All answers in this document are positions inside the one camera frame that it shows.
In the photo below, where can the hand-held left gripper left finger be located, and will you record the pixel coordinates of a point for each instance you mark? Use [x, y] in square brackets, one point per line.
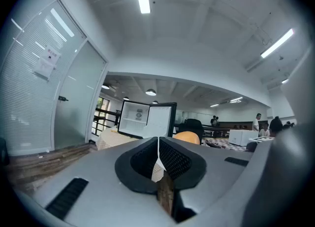
[98, 179]

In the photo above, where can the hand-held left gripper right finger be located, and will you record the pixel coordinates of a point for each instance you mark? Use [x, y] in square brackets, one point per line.
[211, 171]

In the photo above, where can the yellow round food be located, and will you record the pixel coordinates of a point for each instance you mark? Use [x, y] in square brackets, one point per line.
[187, 137]

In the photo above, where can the red checked cloth table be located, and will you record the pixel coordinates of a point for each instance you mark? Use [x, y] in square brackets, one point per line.
[221, 143]

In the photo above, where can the beige checked cloth table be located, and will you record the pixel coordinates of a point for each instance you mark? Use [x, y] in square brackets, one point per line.
[108, 138]

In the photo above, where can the white box appliance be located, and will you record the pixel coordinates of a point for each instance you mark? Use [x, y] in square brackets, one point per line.
[242, 137]

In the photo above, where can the black office chair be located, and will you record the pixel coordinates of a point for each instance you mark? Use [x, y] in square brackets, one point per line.
[193, 125]

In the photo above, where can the white patterned board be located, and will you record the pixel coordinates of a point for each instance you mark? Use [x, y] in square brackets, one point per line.
[262, 138]

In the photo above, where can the black metal railing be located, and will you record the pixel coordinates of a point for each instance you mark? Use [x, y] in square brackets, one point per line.
[103, 117]

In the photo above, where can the frosted glass door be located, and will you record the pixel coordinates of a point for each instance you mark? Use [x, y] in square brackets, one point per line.
[78, 98]

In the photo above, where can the white paper notice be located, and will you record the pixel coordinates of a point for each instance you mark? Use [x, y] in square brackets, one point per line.
[46, 63]

